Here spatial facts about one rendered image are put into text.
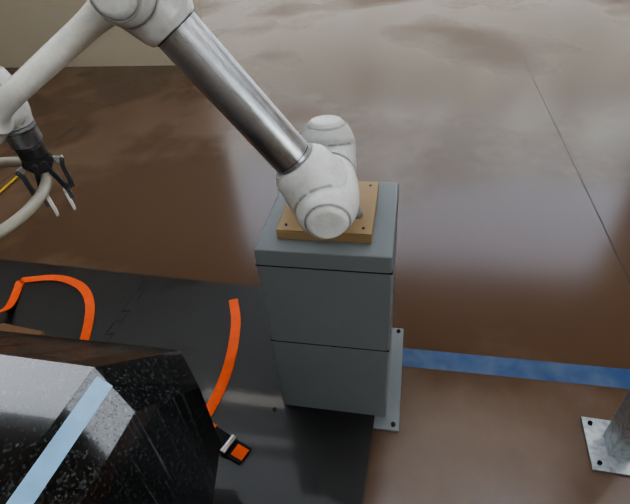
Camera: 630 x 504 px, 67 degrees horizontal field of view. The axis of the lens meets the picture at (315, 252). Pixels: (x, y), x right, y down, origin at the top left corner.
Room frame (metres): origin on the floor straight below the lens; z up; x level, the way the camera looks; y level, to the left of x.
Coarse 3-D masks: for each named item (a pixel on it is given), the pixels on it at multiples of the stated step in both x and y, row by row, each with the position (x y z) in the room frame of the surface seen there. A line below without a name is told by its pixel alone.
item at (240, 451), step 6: (216, 426) 0.97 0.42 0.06; (222, 432) 0.95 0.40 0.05; (222, 438) 0.92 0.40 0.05; (228, 438) 0.92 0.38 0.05; (234, 438) 0.93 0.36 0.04; (222, 444) 0.90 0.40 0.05; (228, 444) 0.90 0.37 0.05; (234, 444) 0.91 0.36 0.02; (240, 444) 0.91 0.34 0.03; (222, 450) 0.88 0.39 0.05; (228, 450) 0.89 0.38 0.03; (234, 450) 0.89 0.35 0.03; (240, 450) 0.88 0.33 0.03; (246, 450) 0.88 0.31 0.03; (228, 456) 0.87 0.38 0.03; (234, 456) 0.86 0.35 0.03; (240, 456) 0.86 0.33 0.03; (240, 462) 0.84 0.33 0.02
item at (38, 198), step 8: (0, 160) 1.37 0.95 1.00; (8, 160) 1.37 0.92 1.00; (16, 160) 1.36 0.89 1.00; (40, 176) 1.24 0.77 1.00; (48, 176) 1.23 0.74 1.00; (40, 184) 1.18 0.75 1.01; (48, 184) 1.19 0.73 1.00; (40, 192) 1.14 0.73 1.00; (48, 192) 1.17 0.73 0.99; (32, 200) 1.11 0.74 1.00; (40, 200) 1.12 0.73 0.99; (24, 208) 1.07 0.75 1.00; (32, 208) 1.09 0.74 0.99; (16, 216) 1.05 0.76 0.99; (24, 216) 1.05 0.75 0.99; (0, 224) 1.02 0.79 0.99; (8, 224) 1.02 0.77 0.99; (16, 224) 1.03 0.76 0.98; (0, 232) 1.00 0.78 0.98; (8, 232) 1.01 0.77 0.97
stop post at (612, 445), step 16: (624, 400) 0.83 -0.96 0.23; (624, 416) 0.79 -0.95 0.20; (592, 432) 0.84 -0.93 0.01; (608, 432) 0.81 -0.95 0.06; (624, 432) 0.75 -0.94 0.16; (592, 448) 0.78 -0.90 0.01; (608, 448) 0.77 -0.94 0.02; (624, 448) 0.75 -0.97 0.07; (592, 464) 0.73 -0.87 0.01; (608, 464) 0.73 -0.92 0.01; (624, 464) 0.72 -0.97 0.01
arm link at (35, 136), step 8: (24, 128) 1.22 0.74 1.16; (32, 128) 1.23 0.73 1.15; (8, 136) 1.20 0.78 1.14; (16, 136) 1.20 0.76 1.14; (24, 136) 1.21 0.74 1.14; (32, 136) 1.22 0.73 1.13; (40, 136) 1.25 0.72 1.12; (8, 144) 1.21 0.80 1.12; (16, 144) 1.20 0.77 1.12; (24, 144) 1.21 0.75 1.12; (32, 144) 1.22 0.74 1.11
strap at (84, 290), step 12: (36, 276) 1.99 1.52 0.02; (48, 276) 1.98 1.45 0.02; (60, 276) 1.98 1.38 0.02; (84, 288) 1.86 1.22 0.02; (12, 300) 1.81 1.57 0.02; (84, 300) 1.77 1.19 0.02; (84, 324) 1.60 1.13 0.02; (240, 324) 1.51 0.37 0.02; (84, 336) 1.52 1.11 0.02; (228, 348) 1.37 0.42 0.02; (228, 360) 1.30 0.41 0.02; (228, 372) 1.24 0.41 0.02; (216, 384) 1.18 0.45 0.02; (216, 396) 1.13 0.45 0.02
